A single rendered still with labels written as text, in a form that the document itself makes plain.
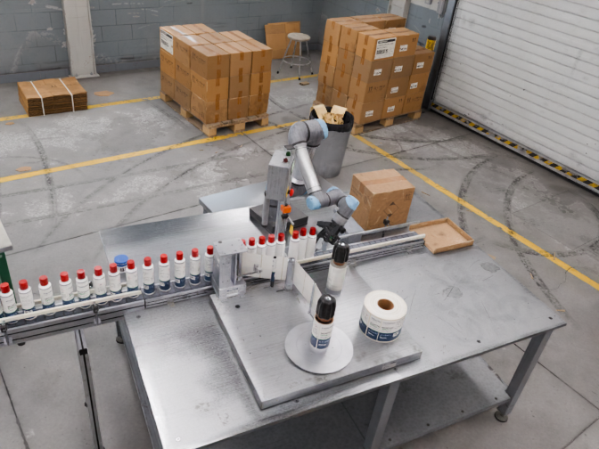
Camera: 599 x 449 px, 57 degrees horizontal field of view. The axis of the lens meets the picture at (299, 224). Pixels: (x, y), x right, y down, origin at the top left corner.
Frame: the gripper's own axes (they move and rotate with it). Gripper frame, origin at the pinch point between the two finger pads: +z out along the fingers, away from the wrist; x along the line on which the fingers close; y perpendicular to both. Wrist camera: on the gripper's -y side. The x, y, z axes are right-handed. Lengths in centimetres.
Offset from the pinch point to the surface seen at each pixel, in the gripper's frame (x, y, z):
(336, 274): -9.3, 31.8, -4.6
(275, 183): -46, -1, -25
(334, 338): -15, 59, 13
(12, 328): -127, 5, 79
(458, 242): 88, 9, -39
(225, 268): -56, 16, 17
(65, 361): -68, -52, 147
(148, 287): -78, 3, 45
